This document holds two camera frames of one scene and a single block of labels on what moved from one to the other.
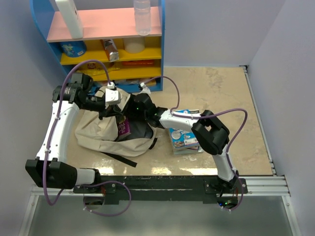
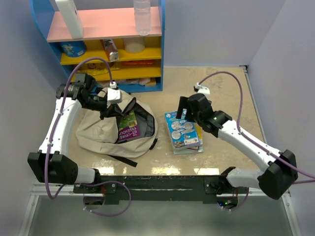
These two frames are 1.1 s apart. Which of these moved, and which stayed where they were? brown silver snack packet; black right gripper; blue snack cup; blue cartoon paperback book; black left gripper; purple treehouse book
Moved: black right gripper; purple treehouse book
Stayed: blue cartoon paperback book; black left gripper; brown silver snack packet; blue snack cup
